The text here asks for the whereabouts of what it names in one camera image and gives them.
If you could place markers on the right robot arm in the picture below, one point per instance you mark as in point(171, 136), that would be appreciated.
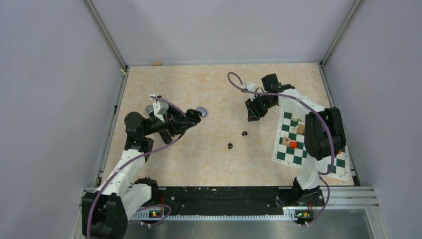
point(324, 135)

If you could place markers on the wooden letter cube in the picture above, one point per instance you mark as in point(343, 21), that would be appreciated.
point(285, 141)

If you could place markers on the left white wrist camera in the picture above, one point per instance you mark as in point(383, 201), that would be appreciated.
point(160, 107)

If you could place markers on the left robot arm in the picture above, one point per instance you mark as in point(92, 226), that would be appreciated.
point(106, 211)

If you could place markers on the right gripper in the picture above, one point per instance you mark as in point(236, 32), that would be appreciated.
point(254, 114)

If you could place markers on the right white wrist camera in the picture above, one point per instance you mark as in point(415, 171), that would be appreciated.
point(251, 89)

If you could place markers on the black rectangular bar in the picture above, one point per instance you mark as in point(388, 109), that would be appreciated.
point(166, 137)

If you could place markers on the brown wooden block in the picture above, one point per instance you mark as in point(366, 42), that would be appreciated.
point(301, 129)

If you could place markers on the purple earbud charging case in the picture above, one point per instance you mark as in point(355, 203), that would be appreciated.
point(203, 111)

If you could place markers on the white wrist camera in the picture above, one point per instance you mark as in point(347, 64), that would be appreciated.
point(160, 107)
point(251, 89)

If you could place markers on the green white chessboard mat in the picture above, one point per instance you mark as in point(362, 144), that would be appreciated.
point(289, 148)

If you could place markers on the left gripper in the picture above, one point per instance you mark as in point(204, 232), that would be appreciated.
point(175, 121)

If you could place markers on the small orange red block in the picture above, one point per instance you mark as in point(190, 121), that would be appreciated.
point(293, 144)

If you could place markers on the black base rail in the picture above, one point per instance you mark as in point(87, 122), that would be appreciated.
point(232, 203)

